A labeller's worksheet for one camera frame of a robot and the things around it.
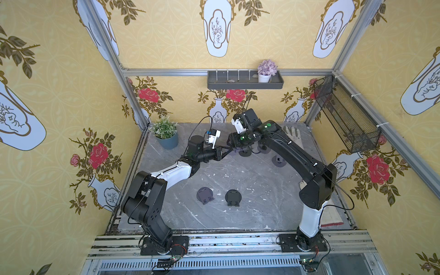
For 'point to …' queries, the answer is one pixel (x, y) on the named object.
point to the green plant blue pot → (165, 131)
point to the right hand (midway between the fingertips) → (231, 143)
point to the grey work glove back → (294, 134)
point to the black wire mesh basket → (356, 129)
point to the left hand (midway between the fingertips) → (231, 151)
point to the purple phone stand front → (204, 195)
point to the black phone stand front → (233, 197)
